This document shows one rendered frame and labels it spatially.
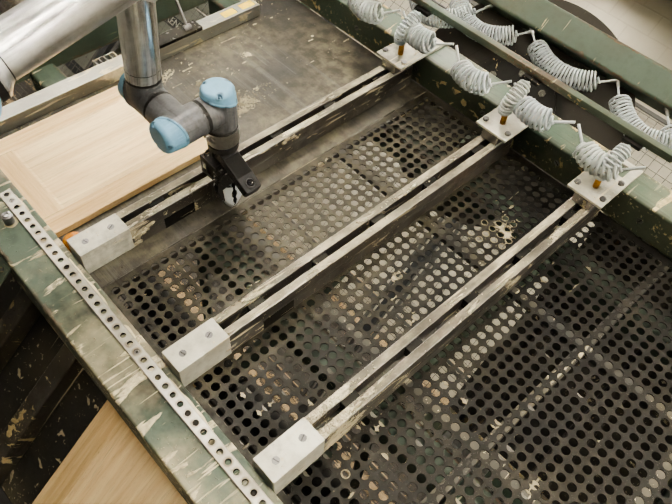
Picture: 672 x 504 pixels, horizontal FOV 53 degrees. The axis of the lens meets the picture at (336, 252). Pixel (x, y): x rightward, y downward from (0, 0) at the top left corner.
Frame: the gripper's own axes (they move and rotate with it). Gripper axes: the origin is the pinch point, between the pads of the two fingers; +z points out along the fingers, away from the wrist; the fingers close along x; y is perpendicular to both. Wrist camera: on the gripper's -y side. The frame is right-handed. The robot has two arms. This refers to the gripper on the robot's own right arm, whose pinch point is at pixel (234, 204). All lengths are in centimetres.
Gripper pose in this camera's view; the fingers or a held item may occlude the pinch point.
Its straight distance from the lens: 170.8
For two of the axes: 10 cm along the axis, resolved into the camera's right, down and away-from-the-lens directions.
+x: -7.3, 5.2, -4.4
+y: -6.8, -6.1, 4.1
